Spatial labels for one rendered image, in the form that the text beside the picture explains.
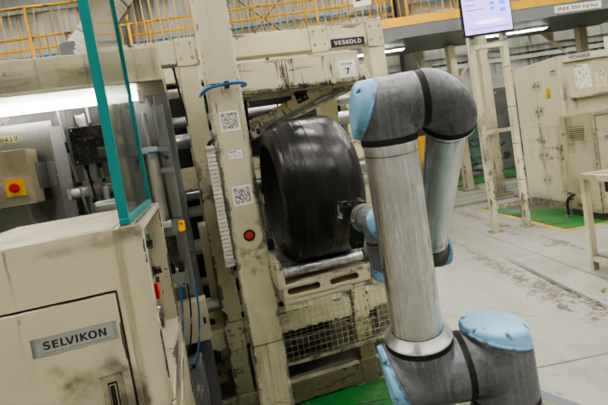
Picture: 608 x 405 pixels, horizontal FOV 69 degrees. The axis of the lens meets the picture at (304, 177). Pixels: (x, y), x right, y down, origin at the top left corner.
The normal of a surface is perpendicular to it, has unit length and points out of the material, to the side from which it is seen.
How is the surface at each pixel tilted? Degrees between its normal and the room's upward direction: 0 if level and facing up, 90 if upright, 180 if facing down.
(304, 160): 65
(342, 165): 74
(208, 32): 90
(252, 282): 90
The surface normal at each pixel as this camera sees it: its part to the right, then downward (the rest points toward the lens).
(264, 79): 0.25, 0.02
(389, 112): 0.04, 0.20
